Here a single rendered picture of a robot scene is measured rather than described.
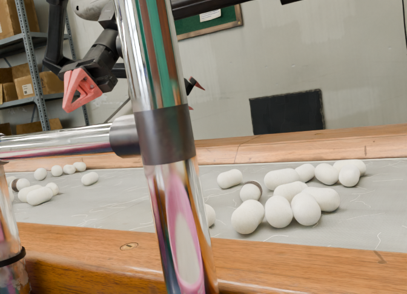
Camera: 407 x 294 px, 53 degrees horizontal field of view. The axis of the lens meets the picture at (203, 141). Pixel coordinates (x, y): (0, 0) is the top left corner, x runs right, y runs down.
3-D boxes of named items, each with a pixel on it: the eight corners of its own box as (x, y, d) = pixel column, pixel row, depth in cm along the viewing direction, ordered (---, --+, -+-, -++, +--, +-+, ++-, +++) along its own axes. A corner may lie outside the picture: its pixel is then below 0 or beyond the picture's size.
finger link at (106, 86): (69, 93, 69) (95, 57, 75) (44, 99, 73) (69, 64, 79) (95, 120, 74) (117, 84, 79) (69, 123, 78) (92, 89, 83)
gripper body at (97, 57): (93, 62, 74) (111, 36, 78) (58, 71, 79) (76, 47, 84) (115, 88, 78) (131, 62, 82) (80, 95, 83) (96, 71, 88)
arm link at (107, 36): (111, 48, 89) (98, 26, 85) (137, 46, 86) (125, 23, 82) (97, 69, 85) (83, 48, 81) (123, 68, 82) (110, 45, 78)
